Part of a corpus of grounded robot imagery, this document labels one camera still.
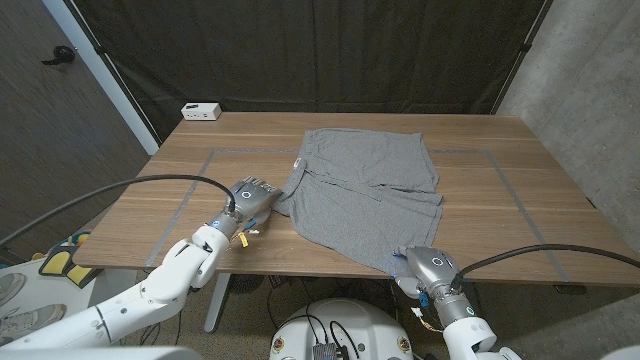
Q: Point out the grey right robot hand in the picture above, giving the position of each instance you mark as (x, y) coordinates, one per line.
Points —
(432, 270)

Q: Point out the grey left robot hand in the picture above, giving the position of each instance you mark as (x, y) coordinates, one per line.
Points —
(247, 200)

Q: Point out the gray shorts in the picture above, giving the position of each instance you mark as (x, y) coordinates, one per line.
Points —
(360, 200)

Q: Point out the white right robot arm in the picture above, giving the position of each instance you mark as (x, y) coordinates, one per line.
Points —
(467, 340)

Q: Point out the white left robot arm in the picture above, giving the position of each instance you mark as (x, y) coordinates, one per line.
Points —
(150, 295)

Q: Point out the white power strip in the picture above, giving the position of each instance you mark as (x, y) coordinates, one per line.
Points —
(201, 111)

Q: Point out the grey table leg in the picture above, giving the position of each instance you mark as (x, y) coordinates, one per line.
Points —
(481, 320)

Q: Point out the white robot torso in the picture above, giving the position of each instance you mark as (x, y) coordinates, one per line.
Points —
(360, 325)

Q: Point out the white table leg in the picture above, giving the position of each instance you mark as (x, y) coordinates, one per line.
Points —
(217, 300)

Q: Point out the grey torso electronics box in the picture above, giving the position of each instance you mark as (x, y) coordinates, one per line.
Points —
(327, 352)

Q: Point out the black backdrop curtain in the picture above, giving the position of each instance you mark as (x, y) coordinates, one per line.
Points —
(320, 55)

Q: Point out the black backdrop stand pole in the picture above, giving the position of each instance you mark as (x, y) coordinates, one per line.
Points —
(100, 52)
(524, 47)

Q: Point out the dark wooden door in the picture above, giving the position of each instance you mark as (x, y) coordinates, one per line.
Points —
(40, 125)

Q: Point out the white floor platform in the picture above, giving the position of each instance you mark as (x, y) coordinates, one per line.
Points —
(40, 292)

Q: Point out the grey sneaker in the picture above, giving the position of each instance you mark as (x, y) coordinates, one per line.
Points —
(30, 320)
(10, 289)

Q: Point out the white door frame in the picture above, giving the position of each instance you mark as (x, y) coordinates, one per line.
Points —
(102, 75)

